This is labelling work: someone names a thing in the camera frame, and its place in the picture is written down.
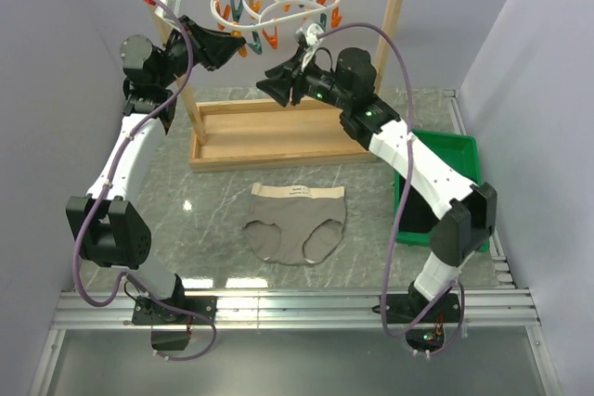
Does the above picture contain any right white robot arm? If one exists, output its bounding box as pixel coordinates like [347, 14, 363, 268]
[256, 47, 497, 322]

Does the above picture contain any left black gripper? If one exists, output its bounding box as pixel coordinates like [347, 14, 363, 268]
[157, 16, 246, 89]

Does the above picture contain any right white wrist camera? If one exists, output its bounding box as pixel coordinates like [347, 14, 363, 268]
[295, 20, 325, 70]

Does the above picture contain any taupe underwear beige waistband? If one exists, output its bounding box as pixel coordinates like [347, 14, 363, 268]
[242, 183, 347, 266]

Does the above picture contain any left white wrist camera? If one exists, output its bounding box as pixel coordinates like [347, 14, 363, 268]
[143, 0, 181, 23]

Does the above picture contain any teal clip front right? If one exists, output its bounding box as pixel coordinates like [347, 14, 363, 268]
[318, 13, 328, 31]

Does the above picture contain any aluminium mounting rail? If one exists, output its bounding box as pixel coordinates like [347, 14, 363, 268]
[30, 287, 562, 396]

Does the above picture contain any wooden hanging rack frame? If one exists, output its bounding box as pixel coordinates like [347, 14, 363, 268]
[132, 0, 416, 172]

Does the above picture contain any teal clip front left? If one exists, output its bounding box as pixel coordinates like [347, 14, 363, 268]
[247, 26, 263, 55]

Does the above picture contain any teal clip back left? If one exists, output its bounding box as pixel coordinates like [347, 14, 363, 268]
[229, 0, 244, 22]

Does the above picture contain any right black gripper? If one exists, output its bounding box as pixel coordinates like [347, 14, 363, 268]
[256, 47, 352, 111]

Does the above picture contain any teal clip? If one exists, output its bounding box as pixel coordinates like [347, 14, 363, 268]
[318, 13, 328, 31]
[229, 0, 244, 22]
[247, 26, 263, 55]

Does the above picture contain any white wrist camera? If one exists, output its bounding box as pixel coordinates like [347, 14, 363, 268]
[143, 0, 181, 23]
[295, 20, 325, 70]

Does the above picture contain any black garment in bin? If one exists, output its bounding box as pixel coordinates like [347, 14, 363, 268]
[399, 188, 438, 234]

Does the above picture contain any green plastic bin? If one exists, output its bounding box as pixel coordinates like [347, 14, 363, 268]
[396, 129, 483, 247]

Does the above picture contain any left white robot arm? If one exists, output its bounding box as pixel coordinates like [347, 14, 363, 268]
[66, 16, 246, 324]

